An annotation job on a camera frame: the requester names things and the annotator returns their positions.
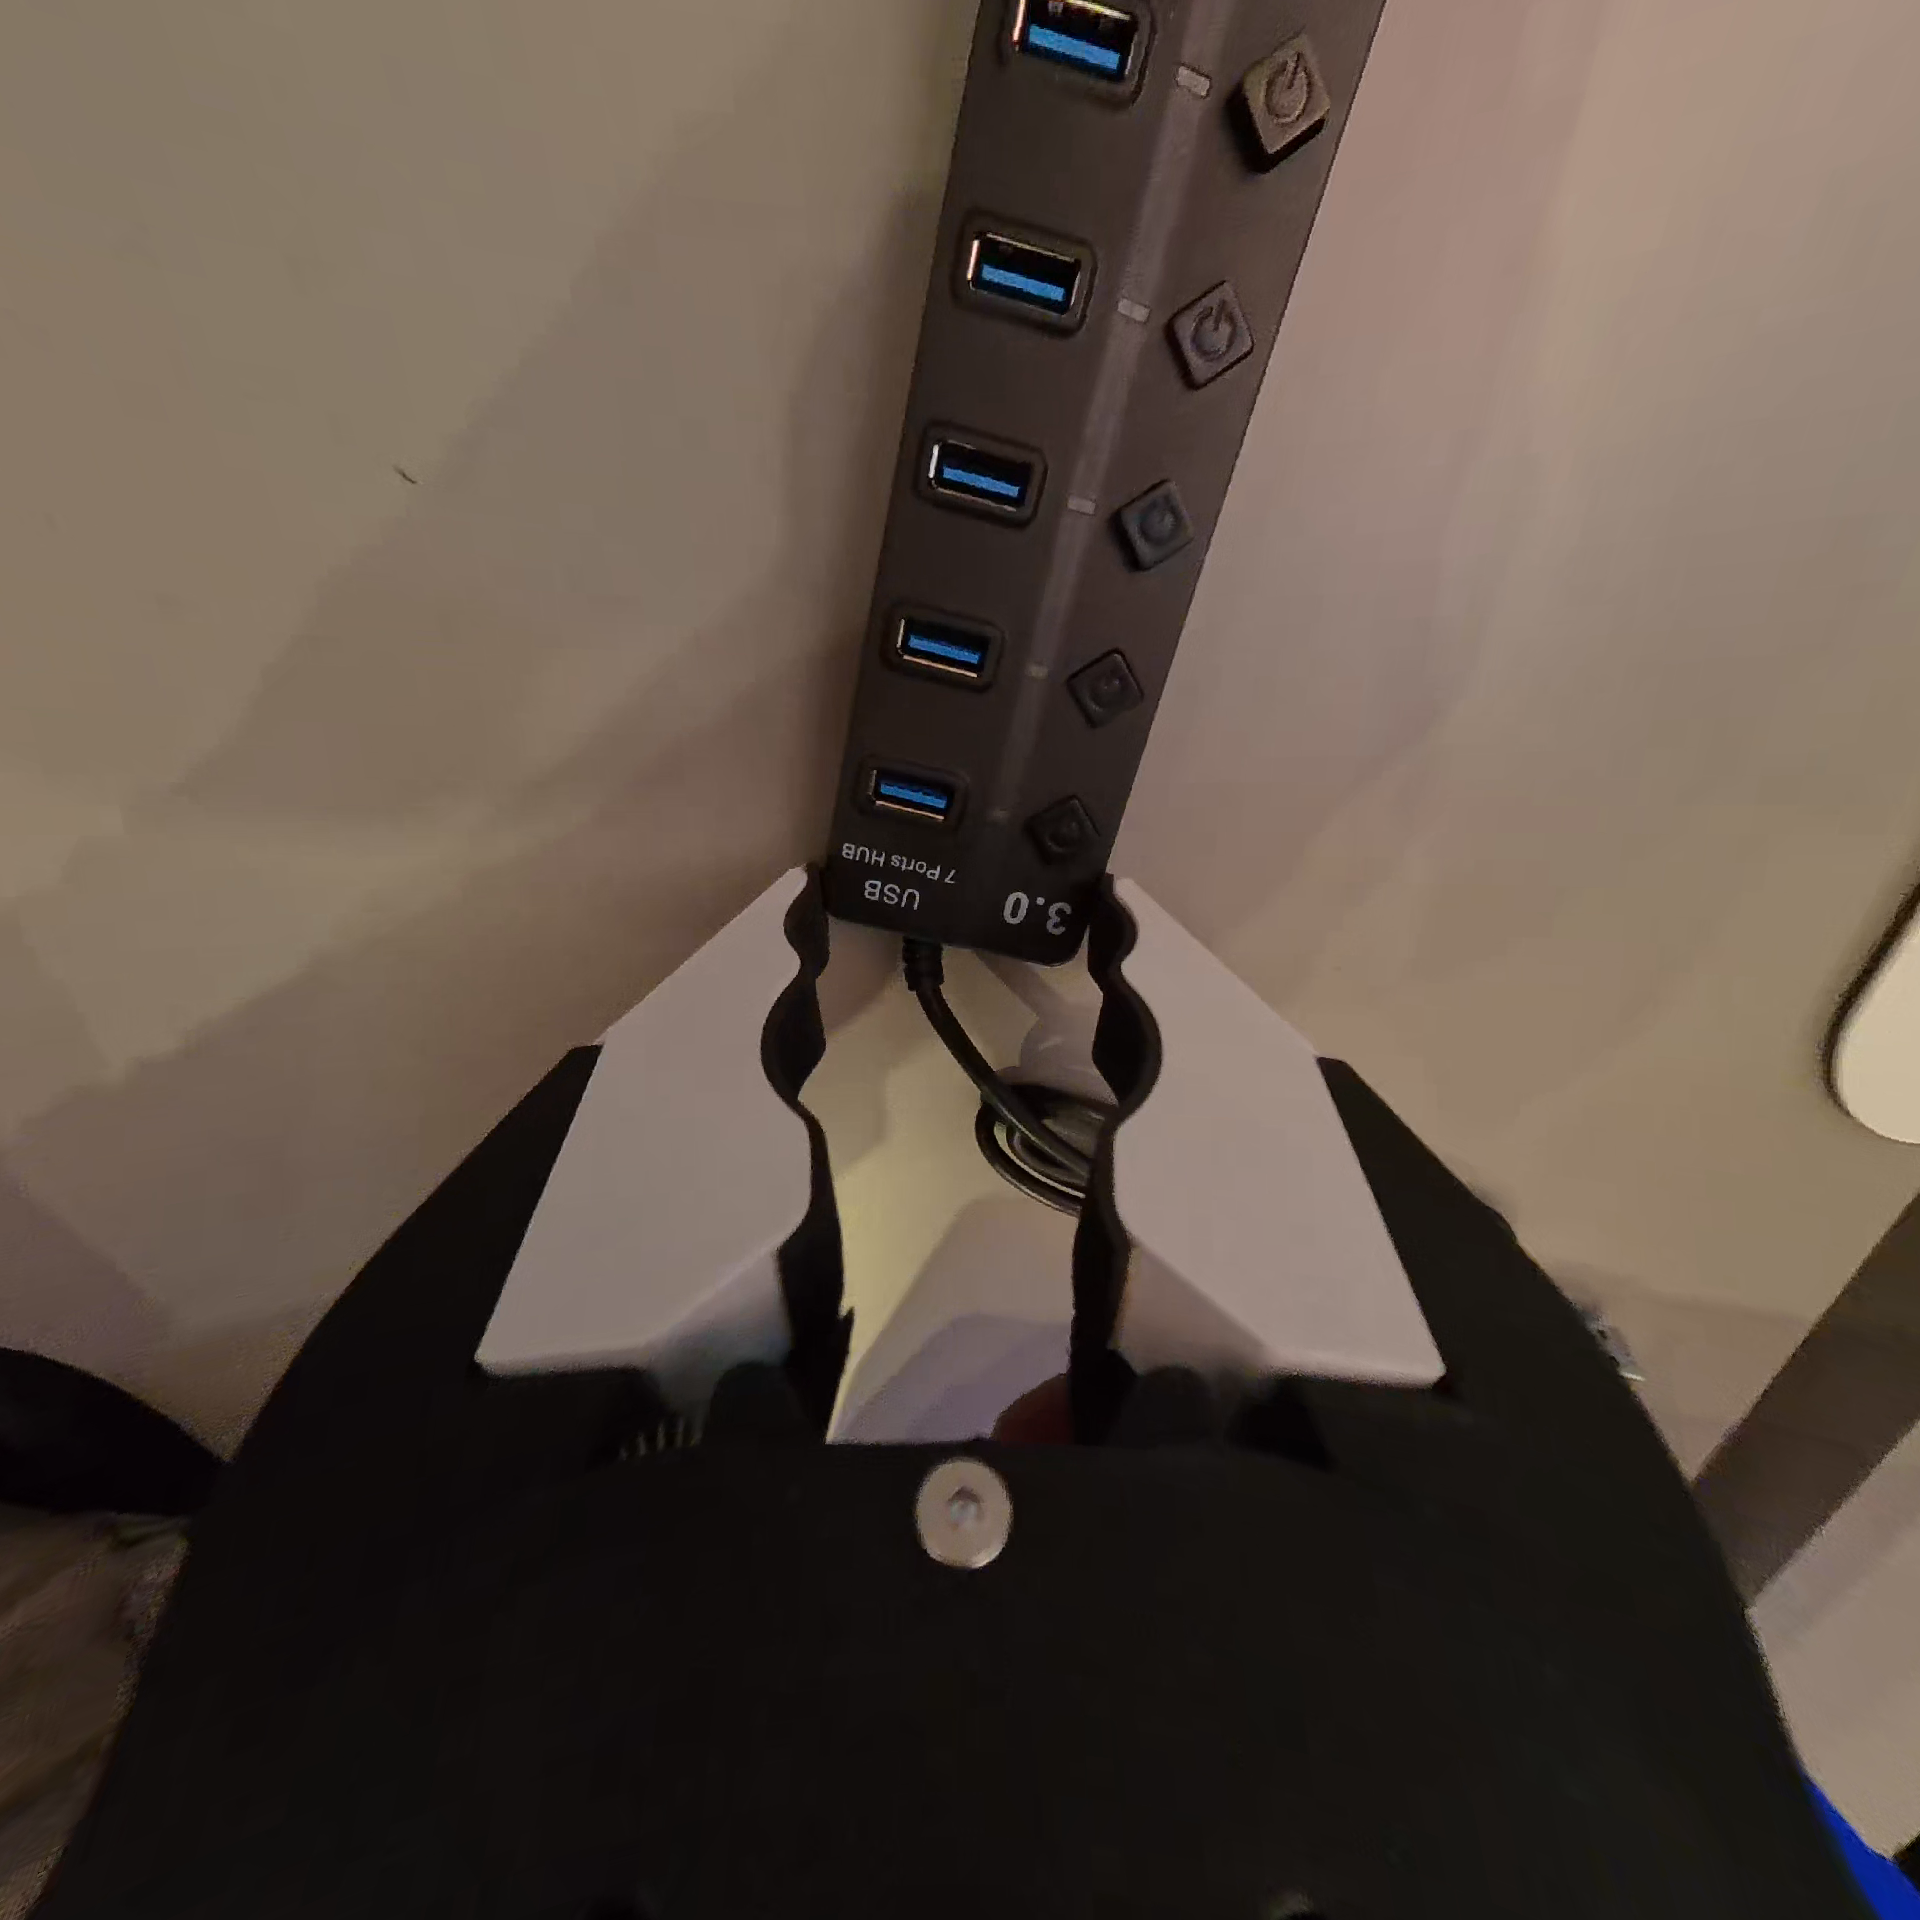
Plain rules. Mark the black seven-port usb hub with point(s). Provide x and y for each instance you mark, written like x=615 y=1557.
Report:
x=1050 y=450

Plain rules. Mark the white book stand wooden board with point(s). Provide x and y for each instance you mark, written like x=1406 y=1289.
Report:
x=1884 y=1035

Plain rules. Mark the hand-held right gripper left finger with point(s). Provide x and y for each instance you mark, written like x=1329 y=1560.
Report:
x=645 y=1200

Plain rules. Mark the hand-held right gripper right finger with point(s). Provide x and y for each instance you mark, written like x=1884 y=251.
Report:
x=1276 y=1200

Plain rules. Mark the blue plastic bin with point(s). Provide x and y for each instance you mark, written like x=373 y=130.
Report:
x=1874 y=1862

